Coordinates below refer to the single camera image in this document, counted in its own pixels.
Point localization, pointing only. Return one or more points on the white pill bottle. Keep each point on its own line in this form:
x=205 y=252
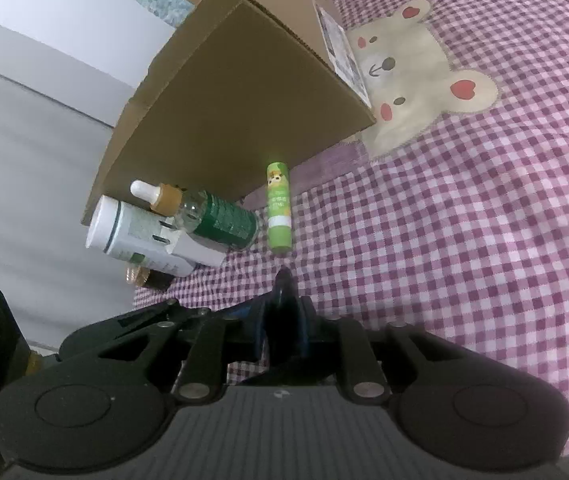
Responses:
x=124 y=230

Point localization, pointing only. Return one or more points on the large cardboard box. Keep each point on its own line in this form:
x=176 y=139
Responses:
x=239 y=100

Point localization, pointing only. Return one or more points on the gold lid jar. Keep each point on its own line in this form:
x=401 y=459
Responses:
x=147 y=278

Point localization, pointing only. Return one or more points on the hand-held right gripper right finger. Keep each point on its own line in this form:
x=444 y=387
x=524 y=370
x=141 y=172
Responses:
x=307 y=332

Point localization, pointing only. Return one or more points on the purple checkered bear blanket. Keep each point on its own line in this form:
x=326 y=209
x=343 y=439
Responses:
x=464 y=235

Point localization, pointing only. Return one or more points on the white charger plug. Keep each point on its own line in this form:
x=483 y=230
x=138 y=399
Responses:
x=199 y=252

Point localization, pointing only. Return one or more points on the green dropper bottle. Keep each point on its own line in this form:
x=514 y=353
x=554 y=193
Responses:
x=219 y=217

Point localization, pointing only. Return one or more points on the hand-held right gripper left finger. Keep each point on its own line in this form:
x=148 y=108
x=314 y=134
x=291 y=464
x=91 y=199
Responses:
x=252 y=332

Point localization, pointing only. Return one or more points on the green glue stick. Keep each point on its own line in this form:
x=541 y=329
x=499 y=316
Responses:
x=278 y=205

